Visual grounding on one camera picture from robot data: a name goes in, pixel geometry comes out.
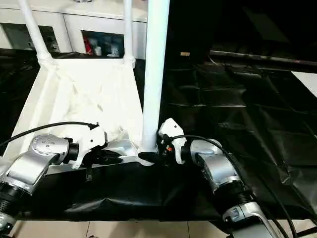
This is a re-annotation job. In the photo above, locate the white plastic table leg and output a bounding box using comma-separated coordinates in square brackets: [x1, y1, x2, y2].
[17, 0, 54, 65]
[122, 0, 136, 67]
[138, 0, 171, 154]

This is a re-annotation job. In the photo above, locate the black floor stand foot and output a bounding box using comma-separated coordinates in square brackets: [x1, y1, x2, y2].
[296, 225, 317, 237]

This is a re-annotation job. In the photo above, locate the black backdrop cloth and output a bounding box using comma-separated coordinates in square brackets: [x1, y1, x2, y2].
[143, 0, 317, 65]

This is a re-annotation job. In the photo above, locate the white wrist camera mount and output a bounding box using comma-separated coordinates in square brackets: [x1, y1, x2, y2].
[158, 118, 187, 165]
[73, 123, 108, 171]

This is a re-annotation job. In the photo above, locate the white plastic table top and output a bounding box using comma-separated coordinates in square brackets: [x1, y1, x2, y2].
[0, 57, 159, 174]

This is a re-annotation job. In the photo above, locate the white flat panel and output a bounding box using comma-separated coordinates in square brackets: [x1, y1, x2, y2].
[291, 71, 317, 99]

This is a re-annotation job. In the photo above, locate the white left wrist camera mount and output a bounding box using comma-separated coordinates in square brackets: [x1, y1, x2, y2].
[73, 123, 108, 171]

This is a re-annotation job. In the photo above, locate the white sideboard with glass doors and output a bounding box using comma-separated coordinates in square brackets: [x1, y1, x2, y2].
[0, 0, 149, 60]

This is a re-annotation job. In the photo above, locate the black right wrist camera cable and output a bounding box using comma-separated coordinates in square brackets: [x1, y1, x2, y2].
[170, 135, 298, 238]

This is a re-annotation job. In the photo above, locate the grey metal rod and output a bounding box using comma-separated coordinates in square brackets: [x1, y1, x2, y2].
[210, 51, 317, 68]

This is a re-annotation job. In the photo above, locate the black work mat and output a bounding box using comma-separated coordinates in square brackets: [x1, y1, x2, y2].
[0, 48, 317, 235]

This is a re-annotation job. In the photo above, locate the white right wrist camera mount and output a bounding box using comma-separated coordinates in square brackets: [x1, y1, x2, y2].
[158, 118, 187, 165]

